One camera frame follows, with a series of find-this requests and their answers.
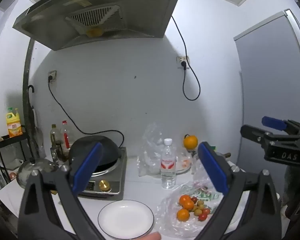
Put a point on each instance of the steel range hood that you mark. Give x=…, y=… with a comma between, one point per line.
x=100, y=12

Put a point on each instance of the crumpled clear plastic bag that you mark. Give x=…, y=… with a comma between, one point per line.
x=200, y=170

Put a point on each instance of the red cap bottle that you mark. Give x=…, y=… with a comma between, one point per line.
x=65, y=136

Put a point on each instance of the printed plastic bag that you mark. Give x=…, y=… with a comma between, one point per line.
x=170, y=220

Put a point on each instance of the large orange with stem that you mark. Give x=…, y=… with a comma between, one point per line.
x=190, y=142

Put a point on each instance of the oil bottle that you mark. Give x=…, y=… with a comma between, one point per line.
x=54, y=137

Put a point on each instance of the yellow detergent bottle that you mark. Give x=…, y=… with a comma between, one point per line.
x=13, y=125

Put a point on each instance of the person's left hand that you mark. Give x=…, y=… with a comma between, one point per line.
x=151, y=236

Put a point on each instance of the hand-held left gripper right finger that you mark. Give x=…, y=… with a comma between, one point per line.
x=213, y=170

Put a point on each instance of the steel pot lid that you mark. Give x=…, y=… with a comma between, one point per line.
x=30, y=172

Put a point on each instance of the black wok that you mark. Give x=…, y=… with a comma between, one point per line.
x=110, y=150

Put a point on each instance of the black umbrella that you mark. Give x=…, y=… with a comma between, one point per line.
x=32, y=110

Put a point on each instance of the white wall socket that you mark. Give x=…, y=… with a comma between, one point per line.
x=52, y=75
x=183, y=60

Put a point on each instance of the clear water bottle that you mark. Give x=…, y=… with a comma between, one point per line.
x=168, y=165

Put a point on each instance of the tangerine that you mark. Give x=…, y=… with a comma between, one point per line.
x=188, y=205
x=184, y=199
x=183, y=215

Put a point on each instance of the small white plate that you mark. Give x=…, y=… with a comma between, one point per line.
x=183, y=165

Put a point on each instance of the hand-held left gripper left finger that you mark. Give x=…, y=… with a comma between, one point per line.
x=87, y=166

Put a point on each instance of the grey refrigerator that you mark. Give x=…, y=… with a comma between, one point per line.
x=270, y=80

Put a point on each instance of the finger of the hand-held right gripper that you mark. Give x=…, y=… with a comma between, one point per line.
x=252, y=131
x=273, y=123

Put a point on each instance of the steel induction cooker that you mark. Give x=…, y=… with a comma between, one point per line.
x=115, y=175

